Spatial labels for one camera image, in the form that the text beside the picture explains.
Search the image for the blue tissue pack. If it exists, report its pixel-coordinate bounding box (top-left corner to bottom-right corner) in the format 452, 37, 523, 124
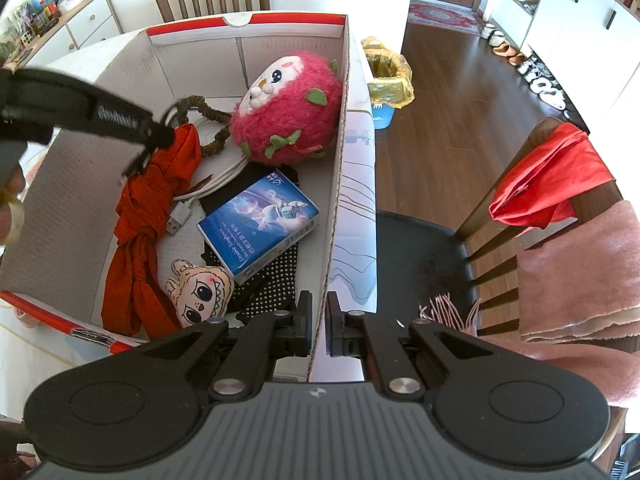
198, 169, 319, 285

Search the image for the red cardboard shoe box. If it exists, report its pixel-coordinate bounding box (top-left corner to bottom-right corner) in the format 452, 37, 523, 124
0, 11, 378, 384

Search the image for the red scarf with doll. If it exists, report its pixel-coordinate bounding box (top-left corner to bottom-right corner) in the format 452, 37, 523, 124
101, 122, 234, 340

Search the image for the pink strawberry plush toy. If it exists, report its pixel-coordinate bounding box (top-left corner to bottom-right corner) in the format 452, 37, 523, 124
230, 52, 343, 167

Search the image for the white usb cable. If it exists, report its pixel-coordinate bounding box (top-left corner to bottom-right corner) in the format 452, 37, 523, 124
164, 114, 249, 238

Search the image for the brown scrunchie hair tie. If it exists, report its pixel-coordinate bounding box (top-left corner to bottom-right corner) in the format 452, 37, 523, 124
167, 94, 234, 158

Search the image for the black strap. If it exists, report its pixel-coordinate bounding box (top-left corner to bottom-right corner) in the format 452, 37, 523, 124
0, 66, 177, 179

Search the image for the person's hand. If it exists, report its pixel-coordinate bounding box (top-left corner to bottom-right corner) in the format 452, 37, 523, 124
0, 165, 26, 246

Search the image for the wooden chair beside table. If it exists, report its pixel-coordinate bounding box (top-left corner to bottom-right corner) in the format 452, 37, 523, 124
376, 118, 639, 440

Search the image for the pink towel on chair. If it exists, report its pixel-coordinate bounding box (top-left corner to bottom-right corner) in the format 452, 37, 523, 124
418, 199, 640, 406

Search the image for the red cloth on chair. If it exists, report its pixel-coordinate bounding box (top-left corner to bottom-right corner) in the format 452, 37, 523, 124
488, 122, 614, 229

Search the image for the yellow bag trash bin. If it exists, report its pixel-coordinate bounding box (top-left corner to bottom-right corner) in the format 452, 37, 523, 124
361, 37, 414, 130

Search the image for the row of shoes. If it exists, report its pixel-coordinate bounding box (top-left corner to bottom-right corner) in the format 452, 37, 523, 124
480, 23, 568, 113

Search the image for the red patterned doormat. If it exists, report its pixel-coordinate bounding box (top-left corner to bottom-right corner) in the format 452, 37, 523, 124
408, 0, 483, 37

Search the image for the white wooden sideboard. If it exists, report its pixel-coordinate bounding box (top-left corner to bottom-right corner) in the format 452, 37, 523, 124
3, 0, 122, 68

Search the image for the white wall cabinet unit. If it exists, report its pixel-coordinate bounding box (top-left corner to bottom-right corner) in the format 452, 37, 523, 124
485, 0, 639, 130

